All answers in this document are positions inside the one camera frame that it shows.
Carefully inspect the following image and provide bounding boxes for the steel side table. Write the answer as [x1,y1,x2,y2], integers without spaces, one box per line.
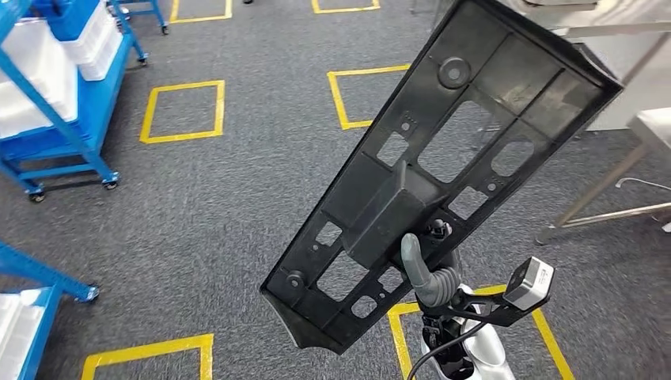
[534,107,671,246]

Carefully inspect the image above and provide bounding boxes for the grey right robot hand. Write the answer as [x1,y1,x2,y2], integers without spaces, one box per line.
[400,233,448,309]

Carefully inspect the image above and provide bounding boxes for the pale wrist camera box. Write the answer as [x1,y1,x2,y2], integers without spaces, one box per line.
[502,256,555,312]

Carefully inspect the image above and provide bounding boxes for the white cabinet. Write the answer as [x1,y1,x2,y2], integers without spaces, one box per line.
[584,39,671,132]

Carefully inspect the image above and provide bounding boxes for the black camera cable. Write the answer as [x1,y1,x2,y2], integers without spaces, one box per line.
[406,320,490,380]

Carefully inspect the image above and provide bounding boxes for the blue plastic bin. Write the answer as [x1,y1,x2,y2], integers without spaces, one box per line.
[31,0,101,42]

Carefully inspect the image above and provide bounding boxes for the stacked white plastic bins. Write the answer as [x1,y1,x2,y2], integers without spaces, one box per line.
[62,0,125,83]

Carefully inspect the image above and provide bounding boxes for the clear plastic bin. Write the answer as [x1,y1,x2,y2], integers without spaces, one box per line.
[0,292,47,380]

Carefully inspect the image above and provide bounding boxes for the large white plastic bin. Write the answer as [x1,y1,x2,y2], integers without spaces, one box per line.
[0,18,80,140]

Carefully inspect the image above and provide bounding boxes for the blue metal shelf rack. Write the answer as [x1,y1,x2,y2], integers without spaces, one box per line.
[0,240,100,380]

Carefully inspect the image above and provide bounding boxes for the black plastic panel part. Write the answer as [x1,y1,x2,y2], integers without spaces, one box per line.
[259,0,625,356]

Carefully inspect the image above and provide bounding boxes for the yellow floor tape square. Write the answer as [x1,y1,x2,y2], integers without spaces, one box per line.
[388,284,576,380]
[80,333,215,380]
[311,0,381,15]

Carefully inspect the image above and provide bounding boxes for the white floor cable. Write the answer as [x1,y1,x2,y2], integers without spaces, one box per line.
[614,177,671,192]

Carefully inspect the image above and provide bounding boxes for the blue wheeled shelf rack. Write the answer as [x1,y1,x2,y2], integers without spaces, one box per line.
[107,0,170,36]
[0,0,150,204]

